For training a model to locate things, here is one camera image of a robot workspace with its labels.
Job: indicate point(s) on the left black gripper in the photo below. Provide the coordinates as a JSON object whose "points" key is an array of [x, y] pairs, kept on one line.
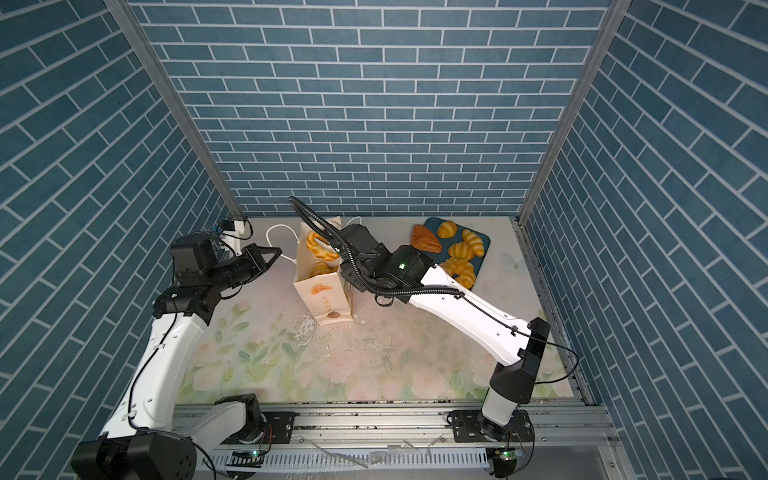
{"points": [[250, 255]]}

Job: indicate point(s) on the brown bread piece top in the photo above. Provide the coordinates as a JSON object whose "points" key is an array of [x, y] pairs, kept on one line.
{"points": [[425, 240]]}

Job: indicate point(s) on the long croissant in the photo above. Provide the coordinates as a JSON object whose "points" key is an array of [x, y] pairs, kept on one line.
{"points": [[321, 268]]}

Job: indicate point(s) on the ring donut bread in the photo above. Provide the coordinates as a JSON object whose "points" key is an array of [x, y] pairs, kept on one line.
{"points": [[320, 247]]}

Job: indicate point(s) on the white printed paper bag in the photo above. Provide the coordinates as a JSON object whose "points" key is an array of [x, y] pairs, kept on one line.
{"points": [[327, 297]]}

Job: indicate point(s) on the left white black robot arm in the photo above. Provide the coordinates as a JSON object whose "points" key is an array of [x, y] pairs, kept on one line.
{"points": [[138, 441]]}

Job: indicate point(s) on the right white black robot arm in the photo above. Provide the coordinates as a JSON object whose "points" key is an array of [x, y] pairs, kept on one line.
{"points": [[407, 274]]}

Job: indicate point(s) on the small round croissant top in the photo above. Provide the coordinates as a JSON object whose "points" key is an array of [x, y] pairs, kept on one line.
{"points": [[447, 230]]}

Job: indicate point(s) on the dark blue tray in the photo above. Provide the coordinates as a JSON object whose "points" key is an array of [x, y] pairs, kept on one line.
{"points": [[432, 224]]}

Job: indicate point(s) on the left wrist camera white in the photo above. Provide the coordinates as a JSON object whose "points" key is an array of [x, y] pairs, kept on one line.
{"points": [[238, 229]]}

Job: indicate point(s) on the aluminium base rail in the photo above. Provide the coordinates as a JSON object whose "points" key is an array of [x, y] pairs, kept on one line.
{"points": [[565, 437]]}

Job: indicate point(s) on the left aluminium corner post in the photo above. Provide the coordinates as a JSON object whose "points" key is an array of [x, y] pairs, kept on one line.
{"points": [[128, 24]]}

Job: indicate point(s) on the aluminium corner post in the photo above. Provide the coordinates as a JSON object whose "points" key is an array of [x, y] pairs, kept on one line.
{"points": [[605, 35], [128, 24]]}

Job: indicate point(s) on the right aluminium corner post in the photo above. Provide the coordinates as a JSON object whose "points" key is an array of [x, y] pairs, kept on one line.
{"points": [[605, 35]]}

